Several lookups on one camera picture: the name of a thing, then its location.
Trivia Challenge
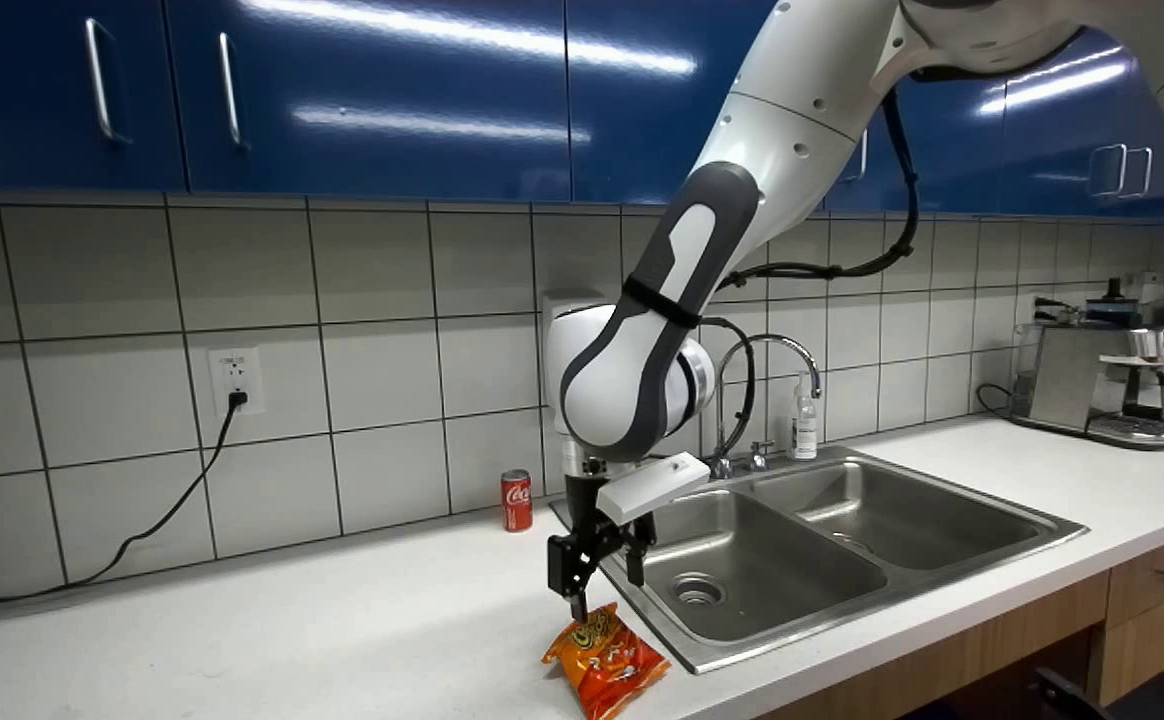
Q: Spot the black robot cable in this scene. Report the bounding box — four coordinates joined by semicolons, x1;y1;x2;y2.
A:
696;85;924;463

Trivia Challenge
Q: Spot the red soda can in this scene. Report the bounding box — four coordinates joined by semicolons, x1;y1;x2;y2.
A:
498;469;536;536

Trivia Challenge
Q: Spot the clear pump soap bottle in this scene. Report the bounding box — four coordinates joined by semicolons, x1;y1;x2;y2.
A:
790;392;828;463

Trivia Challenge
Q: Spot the wooden sink cabinet panel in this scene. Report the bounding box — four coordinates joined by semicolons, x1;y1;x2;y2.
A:
756;571;1117;720

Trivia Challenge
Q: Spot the silver espresso machine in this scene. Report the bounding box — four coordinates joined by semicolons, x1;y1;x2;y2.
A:
1011;277;1164;454

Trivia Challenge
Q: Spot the black espresso machine cord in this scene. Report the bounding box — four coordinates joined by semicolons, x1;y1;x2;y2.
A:
975;378;1031;420

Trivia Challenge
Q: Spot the chrome gooseneck faucet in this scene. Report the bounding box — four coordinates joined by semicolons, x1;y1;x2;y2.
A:
713;329;828;472

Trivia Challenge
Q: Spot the white wall soap dispenser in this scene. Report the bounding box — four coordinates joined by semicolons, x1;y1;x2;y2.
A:
531;293;615;404

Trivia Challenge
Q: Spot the black power cord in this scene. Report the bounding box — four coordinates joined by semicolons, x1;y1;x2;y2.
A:
0;387;253;611

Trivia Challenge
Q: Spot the black chair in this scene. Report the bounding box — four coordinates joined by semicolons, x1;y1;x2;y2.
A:
1023;664;1164;720

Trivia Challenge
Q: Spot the white wall outlet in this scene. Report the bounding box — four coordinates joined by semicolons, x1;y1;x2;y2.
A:
208;345;267;420

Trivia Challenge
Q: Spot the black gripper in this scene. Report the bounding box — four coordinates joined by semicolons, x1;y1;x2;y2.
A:
543;469;662;630

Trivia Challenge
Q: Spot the orange snack packet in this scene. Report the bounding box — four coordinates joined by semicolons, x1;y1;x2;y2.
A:
536;601;677;720

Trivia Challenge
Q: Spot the wooden drawer front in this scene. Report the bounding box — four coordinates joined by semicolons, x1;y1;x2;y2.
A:
1098;592;1164;714
1103;523;1164;630

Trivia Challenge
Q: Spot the stainless steel double sink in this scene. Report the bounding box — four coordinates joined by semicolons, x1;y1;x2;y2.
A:
548;448;1093;677

